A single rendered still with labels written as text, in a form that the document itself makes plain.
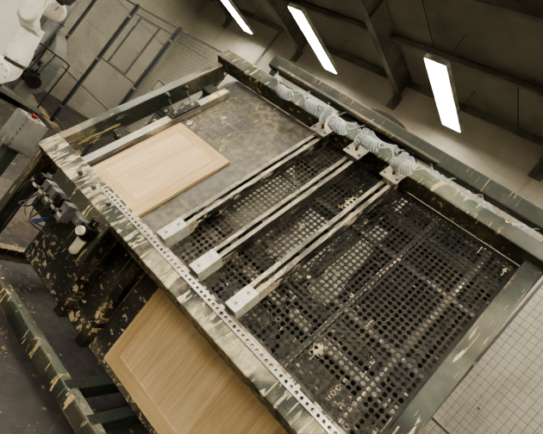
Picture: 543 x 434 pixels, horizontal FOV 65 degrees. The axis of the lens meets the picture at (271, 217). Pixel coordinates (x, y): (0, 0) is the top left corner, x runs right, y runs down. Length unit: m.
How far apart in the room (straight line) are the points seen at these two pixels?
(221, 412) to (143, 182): 1.13
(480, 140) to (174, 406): 6.00
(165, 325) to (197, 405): 0.38
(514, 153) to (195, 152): 5.38
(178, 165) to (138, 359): 0.97
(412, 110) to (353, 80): 1.34
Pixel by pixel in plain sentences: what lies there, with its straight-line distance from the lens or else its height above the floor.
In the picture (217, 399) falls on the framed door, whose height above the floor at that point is 0.55.
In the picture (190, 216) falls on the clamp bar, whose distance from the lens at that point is 1.98.
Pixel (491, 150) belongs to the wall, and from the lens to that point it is 7.03.
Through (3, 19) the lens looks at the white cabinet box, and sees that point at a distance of 5.99.
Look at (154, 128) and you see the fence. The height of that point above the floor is 1.25.
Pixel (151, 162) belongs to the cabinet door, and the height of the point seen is 1.10.
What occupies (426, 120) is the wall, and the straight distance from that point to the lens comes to 7.43.
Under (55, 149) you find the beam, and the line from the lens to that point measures 2.51.
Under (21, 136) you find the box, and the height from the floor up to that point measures 0.84.
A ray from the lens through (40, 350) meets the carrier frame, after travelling 2.27.
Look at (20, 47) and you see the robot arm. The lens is 1.65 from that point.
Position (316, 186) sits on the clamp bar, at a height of 1.53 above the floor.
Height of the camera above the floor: 1.37
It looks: 2 degrees down
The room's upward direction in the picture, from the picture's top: 39 degrees clockwise
